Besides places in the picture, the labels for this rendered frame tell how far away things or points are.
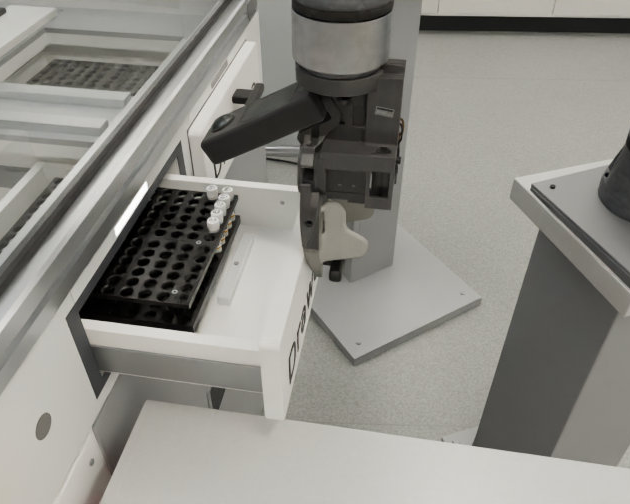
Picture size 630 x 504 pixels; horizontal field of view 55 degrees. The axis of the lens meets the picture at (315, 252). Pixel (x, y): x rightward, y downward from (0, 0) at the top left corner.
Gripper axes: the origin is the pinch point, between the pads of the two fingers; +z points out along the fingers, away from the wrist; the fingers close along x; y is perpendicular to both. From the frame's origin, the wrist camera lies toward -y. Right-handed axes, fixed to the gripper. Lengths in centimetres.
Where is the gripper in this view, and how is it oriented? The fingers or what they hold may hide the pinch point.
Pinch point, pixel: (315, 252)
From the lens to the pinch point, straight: 61.1
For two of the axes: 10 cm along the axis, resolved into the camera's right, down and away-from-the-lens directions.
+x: 1.6, -6.4, 7.5
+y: 9.9, 1.0, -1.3
